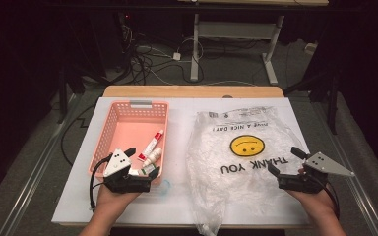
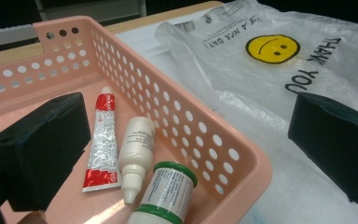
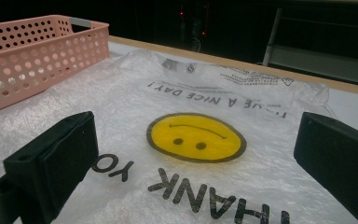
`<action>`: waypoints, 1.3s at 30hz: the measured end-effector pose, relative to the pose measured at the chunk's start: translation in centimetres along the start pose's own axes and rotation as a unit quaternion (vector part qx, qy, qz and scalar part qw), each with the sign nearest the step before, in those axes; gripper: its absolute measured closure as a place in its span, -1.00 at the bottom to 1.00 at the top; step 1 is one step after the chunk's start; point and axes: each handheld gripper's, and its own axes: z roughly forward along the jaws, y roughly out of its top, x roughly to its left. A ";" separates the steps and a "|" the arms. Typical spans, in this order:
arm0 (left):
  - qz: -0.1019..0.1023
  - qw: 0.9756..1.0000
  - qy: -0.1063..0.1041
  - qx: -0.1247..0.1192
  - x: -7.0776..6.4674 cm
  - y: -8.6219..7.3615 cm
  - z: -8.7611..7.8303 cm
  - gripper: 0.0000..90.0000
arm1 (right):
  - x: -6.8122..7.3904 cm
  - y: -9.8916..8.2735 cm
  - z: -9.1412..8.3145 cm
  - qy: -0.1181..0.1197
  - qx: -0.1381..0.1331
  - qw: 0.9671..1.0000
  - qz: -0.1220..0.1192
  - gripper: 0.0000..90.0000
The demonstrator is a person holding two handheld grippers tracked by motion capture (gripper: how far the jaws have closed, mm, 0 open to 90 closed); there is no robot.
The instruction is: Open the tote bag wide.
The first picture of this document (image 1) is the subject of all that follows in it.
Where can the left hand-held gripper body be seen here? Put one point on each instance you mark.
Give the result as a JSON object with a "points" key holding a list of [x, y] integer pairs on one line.
{"points": [[118, 164]]}

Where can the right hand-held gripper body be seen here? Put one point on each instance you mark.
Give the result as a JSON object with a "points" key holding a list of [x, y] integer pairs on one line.
{"points": [[318, 164]]}

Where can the white dropper bottle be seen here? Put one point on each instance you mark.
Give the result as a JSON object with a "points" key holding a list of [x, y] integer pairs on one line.
{"points": [[154, 156]]}

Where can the pink plastic basket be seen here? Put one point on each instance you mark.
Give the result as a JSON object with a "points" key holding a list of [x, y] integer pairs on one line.
{"points": [[131, 131]]}

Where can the red and white tube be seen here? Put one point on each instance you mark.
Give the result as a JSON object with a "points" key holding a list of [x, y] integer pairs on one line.
{"points": [[151, 146]]}

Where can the clear plastic bag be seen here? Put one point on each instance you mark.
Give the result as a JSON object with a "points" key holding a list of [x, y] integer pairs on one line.
{"points": [[242, 190]]}

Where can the person's left hand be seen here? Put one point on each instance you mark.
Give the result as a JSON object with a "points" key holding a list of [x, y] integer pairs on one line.
{"points": [[111, 200]]}

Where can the person's right hand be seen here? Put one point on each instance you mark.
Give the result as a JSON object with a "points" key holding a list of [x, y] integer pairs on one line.
{"points": [[318, 203]]}

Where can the white table mat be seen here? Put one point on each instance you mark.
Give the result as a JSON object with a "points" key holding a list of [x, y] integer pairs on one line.
{"points": [[177, 147]]}

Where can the black metal stand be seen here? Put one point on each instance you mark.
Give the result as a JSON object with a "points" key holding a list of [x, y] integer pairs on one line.
{"points": [[62, 98], [333, 105]]}

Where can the wooden table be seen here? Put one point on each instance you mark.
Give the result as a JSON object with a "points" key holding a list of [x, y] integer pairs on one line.
{"points": [[193, 91]]}

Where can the white power strip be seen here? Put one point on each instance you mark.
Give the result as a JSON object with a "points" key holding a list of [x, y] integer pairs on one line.
{"points": [[311, 48]]}

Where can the white power adapter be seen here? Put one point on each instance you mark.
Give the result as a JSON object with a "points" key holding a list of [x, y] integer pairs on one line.
{"points": [[176, 56]]}

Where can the white desk frame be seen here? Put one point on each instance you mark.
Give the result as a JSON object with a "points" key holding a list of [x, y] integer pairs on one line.
{"points": [[195, 49]]}

